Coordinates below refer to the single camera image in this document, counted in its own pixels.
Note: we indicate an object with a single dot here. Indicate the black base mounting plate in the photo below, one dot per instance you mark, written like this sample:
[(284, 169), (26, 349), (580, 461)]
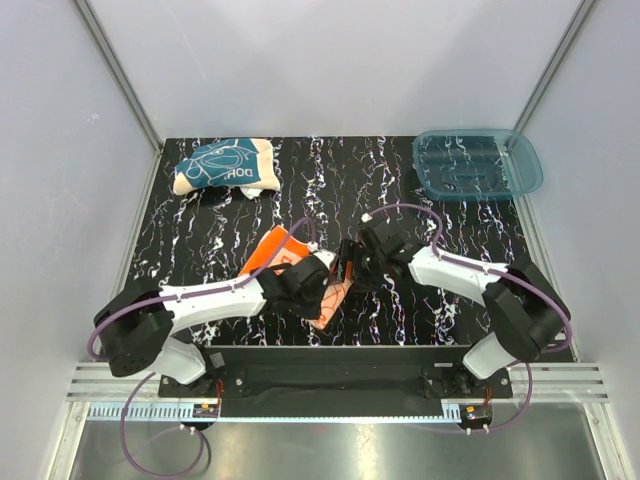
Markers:
[(325, 383)]

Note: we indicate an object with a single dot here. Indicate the aluminium rail frame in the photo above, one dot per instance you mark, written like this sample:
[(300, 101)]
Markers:
[(552, 382)]

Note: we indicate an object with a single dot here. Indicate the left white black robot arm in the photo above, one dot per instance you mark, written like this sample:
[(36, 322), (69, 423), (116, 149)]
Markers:
[(136, 328)]

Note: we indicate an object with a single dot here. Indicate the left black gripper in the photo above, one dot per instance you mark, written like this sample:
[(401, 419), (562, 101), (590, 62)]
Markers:
[(311, 311)]

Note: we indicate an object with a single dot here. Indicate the blue transparent plastic tray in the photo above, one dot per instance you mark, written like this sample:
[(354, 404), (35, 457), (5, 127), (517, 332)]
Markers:
[(476, 164)]

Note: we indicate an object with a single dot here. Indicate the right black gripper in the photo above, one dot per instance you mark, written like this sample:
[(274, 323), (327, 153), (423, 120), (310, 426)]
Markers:
[(351, 251)]

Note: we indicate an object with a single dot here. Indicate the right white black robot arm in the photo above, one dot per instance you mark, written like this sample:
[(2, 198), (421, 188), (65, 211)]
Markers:
[(526, 313)]

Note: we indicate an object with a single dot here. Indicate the teal Doraemon towel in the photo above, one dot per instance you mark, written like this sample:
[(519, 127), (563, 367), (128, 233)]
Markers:
[(245, 163)]

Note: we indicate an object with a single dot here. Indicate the orange Doraemon towel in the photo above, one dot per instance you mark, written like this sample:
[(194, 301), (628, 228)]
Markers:
[(275, 249)]

